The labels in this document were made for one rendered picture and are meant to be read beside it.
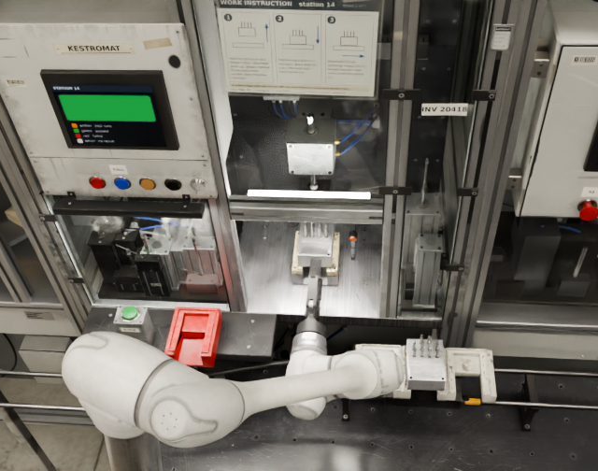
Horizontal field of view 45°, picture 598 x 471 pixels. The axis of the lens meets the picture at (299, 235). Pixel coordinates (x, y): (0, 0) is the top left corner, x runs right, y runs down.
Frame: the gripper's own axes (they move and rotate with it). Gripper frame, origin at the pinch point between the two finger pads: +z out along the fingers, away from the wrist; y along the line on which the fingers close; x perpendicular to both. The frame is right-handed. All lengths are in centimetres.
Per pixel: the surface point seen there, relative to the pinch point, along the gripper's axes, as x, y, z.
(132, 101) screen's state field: 34, 66, -9
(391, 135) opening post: -19, 55, -5
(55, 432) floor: 106, -100, -2
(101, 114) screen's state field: 41, 63, -9
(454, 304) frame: -37.4, -3.7, -4.6
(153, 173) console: 35, 44, -6
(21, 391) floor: 126, -100, 15
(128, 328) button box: 48, 0, -19
